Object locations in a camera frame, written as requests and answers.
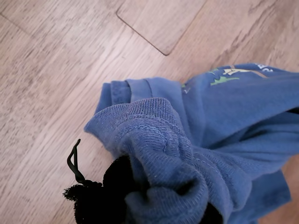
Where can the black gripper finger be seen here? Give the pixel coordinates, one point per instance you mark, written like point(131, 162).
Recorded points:
point(100, 203)
point(215, 215)

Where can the blue printed T-shirt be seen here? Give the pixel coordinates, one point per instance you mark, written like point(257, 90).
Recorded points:
point(222, 128)

